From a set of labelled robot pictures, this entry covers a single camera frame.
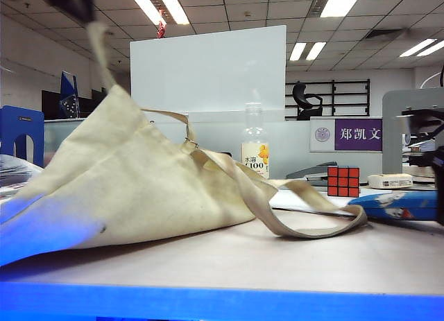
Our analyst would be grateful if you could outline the fluorescent ceiling light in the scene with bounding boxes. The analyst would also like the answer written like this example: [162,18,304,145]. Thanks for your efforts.
[125,0,191,26]
[289,41,327,62]
[398,37,444,58]
[319,0,366,19]

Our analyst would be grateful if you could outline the stack of printed papers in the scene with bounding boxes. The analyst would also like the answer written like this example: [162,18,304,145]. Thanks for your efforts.
[0,153,45,198]

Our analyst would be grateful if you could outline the blue metal bookend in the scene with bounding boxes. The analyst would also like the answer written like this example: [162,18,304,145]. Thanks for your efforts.
[0,105,45,168]

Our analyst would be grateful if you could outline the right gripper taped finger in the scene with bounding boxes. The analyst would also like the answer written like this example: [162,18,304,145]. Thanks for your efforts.
[394,107,444,142]

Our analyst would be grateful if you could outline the white paper sheets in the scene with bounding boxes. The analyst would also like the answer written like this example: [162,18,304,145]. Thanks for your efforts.
[268,188,393,215]

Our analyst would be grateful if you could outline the grey desk partition panel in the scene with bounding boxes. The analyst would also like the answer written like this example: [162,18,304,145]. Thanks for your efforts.
[148,121,384,180]

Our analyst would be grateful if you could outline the coloured Rubik's cube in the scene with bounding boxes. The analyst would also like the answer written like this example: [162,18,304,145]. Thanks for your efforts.
[326,165,361,198]

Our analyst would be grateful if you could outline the beige canvas tote bag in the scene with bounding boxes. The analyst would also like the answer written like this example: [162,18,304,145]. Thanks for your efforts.
[0,21,368,266]

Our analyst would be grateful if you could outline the black monitors row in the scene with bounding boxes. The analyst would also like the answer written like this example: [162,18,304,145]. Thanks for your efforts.
[40,87,108,121]

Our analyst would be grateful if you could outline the purple name plate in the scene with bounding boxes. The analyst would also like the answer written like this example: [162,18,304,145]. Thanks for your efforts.
[309,116,384,153]

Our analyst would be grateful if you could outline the grey stapler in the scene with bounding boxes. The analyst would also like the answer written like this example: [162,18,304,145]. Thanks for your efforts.
[285,160,339,187]

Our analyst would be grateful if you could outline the frosted glass partition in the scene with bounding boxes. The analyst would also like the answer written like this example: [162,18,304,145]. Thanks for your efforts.
[43,117,88,169]

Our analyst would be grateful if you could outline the white whiteboard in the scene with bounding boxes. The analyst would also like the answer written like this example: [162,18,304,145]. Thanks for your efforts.
[129,24,288,124]

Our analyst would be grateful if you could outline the clear plastic drink bottle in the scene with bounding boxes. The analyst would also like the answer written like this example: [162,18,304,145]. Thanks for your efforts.
[240,101,271,180]

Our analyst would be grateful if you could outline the black wall shelf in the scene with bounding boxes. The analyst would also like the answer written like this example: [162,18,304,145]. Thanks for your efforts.
[284,78,371,118]

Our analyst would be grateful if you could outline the red hanging ornament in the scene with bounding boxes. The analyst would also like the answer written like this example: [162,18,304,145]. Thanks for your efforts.
[155,8,168,40]

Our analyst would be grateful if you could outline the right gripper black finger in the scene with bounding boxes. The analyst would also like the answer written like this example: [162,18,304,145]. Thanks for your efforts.
[407,150,444,227]

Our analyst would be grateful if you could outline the black office chair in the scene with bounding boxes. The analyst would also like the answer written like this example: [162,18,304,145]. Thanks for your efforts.
[291,83,324,121]

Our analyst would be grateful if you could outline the blue cartoon glasses case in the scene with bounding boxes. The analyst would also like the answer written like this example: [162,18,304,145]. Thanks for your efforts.
[348,190,441,222]

